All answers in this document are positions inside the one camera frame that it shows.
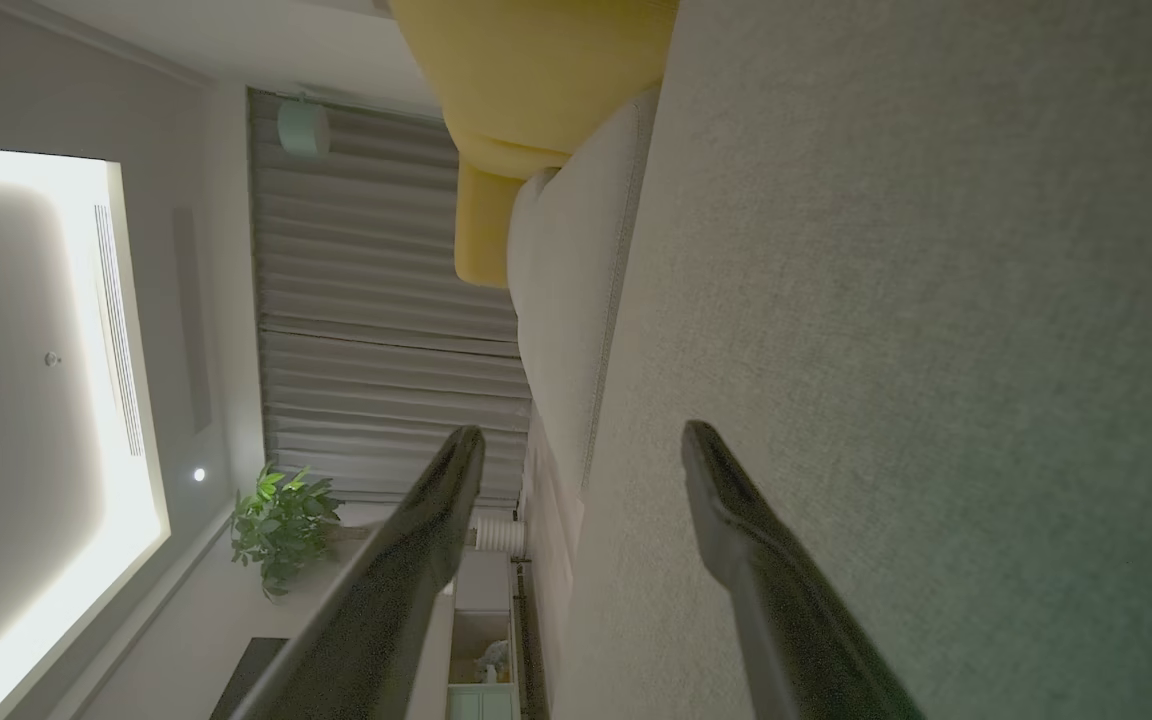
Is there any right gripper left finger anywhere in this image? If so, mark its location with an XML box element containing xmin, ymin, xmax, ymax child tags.
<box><xmin>258</xmin><ymin>426</ymin><xmax>486</xmax><ymax>720</ymax></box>

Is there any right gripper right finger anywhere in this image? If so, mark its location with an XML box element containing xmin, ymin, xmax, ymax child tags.
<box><xmin>680</xmin><ymin>420</ymin><xmax>929</xmax><ymax>720</ymax></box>

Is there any small grey figurine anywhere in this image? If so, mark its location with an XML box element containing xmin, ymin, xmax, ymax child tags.
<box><xmin>476</xmin><ymin>640</ymin><xmax>513</xmax><ymax>685</ymax></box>

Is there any white shelf cabinet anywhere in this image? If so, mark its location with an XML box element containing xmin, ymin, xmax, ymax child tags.
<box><xmin>444</xmin><ymin>548</ymin><xmax>525</xmax><ymax>720</ymax></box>

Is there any green leafy plant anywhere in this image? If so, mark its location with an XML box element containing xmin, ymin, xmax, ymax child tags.
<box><xmin>229</xmin><ymin>463</ymin><xmax>377</xmax><ymax>601</ymax></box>

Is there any white ribbed plant pot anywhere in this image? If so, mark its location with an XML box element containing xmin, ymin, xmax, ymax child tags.
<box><xmin>472</xmin><ymin>513</ymin><xmax>529</xmax><ymax>557</ymax></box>

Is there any grey pleated curtain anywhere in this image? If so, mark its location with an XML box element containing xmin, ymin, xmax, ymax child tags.
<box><xmin>248</xmin><ymin>88</ymin><xmax>533</xmax><ymax>506</ymax></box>

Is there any small grey sofa section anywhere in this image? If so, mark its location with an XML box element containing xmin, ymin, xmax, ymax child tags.
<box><xmin>506</xmin><ymin>88</ymin><xmax>661</xmax><ymax>641</ymax></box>

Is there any long ceiling air vent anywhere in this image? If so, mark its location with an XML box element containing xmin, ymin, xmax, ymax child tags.
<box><xmin>93</xmin><ymin>204</ymin><xmax>146</xmax><ymax>457</ymax></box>

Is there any pale green round lamp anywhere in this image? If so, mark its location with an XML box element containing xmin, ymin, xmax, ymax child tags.
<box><xmin>276</xmin><ymin>95</ymin><xmax>332</xmax><ymax>159</ymax></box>

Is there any yellow upholstered sofa section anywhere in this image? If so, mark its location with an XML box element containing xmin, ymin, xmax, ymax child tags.
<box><xmin>388</xmin><ymin>0</ymin><xmax>680</xmax><ymax>291</ymax></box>

